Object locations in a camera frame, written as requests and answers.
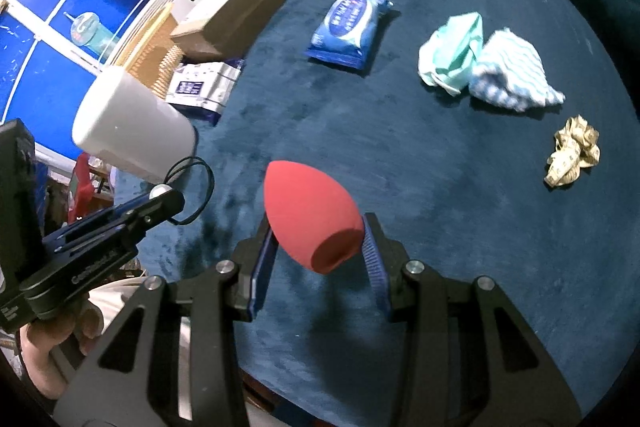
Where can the white plastic cup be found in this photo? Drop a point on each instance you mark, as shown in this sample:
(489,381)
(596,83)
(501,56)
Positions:
(130,127)

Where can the cup picture window sticker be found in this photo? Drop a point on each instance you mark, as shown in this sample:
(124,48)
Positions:
(90,32)

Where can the blue white striped cloth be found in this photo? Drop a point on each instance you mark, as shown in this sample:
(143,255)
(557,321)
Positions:
(515,72)

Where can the orange plastic basket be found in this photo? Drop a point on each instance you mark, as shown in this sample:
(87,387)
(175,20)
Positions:
(150,57)

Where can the red makeup sponge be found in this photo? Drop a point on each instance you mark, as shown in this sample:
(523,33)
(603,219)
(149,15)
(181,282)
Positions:
(310,217)

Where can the white-framed blue window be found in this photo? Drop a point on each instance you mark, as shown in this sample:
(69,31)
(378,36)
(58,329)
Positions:
(50,57)

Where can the blue wet wipes pack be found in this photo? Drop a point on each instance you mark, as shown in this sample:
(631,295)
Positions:
(347,27)

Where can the white and blue wipes pack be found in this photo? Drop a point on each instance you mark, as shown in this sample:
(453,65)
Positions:
(202,89)

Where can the green face mask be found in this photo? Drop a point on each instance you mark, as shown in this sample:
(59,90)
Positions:
(450,52)

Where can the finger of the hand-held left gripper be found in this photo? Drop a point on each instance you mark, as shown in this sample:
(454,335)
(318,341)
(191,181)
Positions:
(110,214)
(150,219)

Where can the cardboard box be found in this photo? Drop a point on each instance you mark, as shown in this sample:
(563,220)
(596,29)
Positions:
(230,7)

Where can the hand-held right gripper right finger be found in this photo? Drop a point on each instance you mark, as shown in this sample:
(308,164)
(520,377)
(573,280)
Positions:
(375,267)

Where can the person's left hand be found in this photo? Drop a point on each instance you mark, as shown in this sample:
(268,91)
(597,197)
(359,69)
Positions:
(50,352)

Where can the red bag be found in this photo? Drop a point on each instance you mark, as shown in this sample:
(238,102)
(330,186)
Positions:
(81,187)

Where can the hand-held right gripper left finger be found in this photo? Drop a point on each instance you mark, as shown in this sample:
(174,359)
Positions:
(262,267)

